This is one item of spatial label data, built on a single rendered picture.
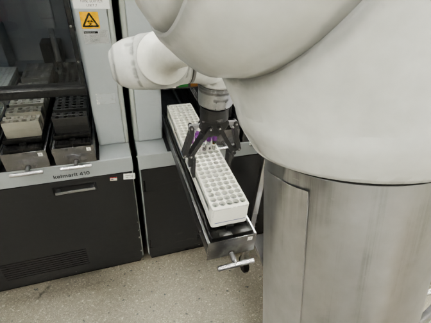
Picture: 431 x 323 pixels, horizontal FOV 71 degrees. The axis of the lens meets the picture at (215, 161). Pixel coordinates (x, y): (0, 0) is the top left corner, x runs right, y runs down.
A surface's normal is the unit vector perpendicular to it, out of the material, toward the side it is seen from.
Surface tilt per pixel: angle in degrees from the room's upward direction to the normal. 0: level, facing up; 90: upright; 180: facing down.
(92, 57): 90
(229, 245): 90
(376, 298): 75
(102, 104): 90
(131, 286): 0
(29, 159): 90
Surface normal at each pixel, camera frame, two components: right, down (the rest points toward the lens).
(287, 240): -0.85, 0.24
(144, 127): 0.31, 0.59
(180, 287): 0.07, -0.79
